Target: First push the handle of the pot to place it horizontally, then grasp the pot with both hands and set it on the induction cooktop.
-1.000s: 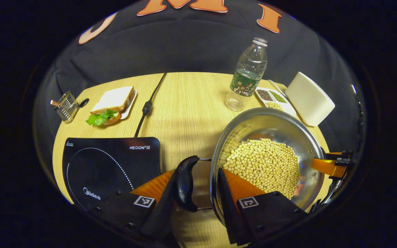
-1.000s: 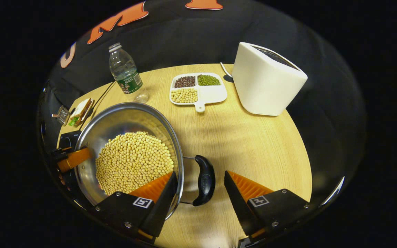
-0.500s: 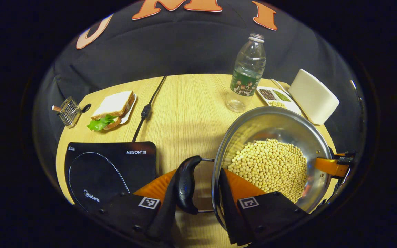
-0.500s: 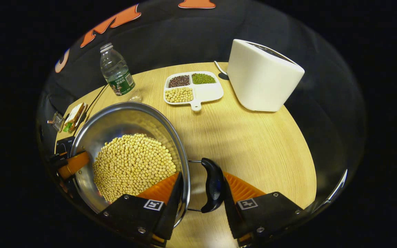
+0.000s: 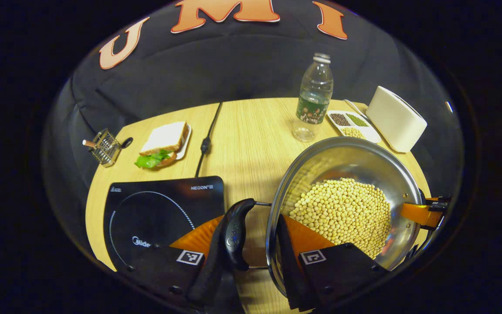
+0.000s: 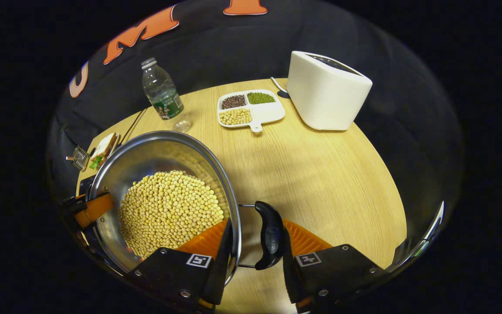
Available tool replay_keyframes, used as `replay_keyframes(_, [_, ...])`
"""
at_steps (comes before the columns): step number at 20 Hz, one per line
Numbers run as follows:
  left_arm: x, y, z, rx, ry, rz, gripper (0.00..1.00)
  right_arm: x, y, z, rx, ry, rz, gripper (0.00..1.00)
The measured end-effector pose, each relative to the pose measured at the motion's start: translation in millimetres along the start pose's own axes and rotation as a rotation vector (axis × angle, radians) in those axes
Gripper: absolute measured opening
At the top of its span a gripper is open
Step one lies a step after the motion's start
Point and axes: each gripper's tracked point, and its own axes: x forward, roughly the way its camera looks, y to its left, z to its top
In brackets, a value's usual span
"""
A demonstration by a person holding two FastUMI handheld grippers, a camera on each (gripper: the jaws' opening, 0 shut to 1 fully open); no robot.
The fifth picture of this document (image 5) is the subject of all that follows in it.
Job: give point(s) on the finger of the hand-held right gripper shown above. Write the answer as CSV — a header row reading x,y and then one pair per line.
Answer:
x,y
418,214

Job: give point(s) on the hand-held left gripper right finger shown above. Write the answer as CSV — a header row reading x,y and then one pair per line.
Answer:
x,y
292,270

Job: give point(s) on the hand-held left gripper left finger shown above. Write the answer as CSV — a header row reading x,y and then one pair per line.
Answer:
x,y
207,279

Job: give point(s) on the pile of soybeans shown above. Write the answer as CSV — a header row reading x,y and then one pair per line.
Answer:
x,y
347,209

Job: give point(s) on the black induction cooktop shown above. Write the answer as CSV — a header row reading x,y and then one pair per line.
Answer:
x,y
155,218

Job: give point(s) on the white toaster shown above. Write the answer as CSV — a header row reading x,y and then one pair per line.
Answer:
x,y
397,120

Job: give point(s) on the white tray of beans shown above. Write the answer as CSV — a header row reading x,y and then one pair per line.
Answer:
x,y
342,120

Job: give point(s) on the white bread lettuce sandwich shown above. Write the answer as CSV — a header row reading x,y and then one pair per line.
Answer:
x,y
164,137

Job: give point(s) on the clear plastic water bottle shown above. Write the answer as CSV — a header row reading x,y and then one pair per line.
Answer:
x,y
314,109

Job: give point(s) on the small black object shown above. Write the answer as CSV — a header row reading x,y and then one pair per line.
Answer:
x,y
127,142

